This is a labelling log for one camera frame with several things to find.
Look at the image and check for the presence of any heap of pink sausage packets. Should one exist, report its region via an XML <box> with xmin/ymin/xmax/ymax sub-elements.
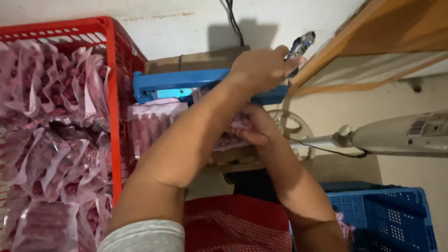
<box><xmin>0</xmin><ymin>39</ymin><xmax>114</xmax><ymax>252</ymax></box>

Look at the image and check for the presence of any red dotted garment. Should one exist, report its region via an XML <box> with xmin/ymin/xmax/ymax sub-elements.
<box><xmin>183</xmin><ymin>194</ymin><xmax>293</xmax><ymax>252</ymax></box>

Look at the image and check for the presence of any person's left hand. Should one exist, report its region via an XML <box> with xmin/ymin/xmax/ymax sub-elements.
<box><xmin>227</xmin><ymin>45</ymin><xmax>307</xmax><ymax>96</ymax></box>

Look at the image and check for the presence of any wooden bench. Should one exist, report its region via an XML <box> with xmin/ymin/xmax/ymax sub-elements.
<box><xmin>205</xmin><ymin>144</ymin><xmax>267</xmax><ymax>173</ymax></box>

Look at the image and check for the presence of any red plastic crate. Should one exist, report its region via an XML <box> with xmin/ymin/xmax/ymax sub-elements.
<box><xmin>0</xmin><ymin>16</ymin><xmax>147</xmax><ymax>252</ymax></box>

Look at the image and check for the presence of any wooden shelf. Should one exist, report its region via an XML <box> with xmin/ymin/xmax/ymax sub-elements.
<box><xmin>288</xmin><ymin>0</ymin><xmax>448</xmax><ymax>97</ymax></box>

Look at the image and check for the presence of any wooden block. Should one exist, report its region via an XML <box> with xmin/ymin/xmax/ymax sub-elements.
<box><xmin>145</xmin><ymin>45</ymin><xmax>251</xmax><ymax>75</ymax></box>

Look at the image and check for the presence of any white pedestal fan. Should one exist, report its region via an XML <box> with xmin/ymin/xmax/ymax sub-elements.
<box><xmin>268</xmin><ymin>105</ymin><xmax>448</xmax><ymax>161</ymax></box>

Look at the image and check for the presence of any person's right hand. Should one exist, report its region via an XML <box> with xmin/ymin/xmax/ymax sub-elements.
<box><xmin>226</xmin><ymin>104</ymin><xmax>291</xmax><ymax>147</ymax></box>

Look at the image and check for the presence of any thin black fan cable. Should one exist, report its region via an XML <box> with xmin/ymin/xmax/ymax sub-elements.
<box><xmin>286</xmin><ymin>136</ymin><xmax>369</xmax><ymax>159</ymax></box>

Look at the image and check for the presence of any clear sausage packet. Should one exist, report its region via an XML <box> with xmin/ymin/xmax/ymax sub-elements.
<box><xmin>192</xmin><ymin>87</ymin><xmax>253</xmax><ymax>152</ymax></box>
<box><xmin>127</xmin><ymin>98</ymin><xmax>189</xmax><ymax>160</ymax></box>

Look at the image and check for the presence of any blue plastic crate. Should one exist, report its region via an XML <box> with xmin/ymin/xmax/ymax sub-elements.
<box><xmin>290</xmin><ymin>181</ymin><xmax>439</xmax><ymax>252</ymax></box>

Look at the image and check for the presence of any blue impulse bag sealer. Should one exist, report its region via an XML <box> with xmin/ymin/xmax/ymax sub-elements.
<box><xmin>133</xmin><ymin>31</ymin><xmax>316</xmax><ymax>106</ymax></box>

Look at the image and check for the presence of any grey sleeve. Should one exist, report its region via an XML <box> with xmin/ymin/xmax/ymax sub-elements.
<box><xmin>97</xmin><ymin>219</ymin><xmax>186</xmax><ymax>252</ymax></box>

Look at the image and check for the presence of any black power cable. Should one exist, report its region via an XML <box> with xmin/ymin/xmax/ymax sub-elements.
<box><xmin>224</xmin><ymin>0</ymin><xmax>245</xmax><ymax>47</ymax></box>

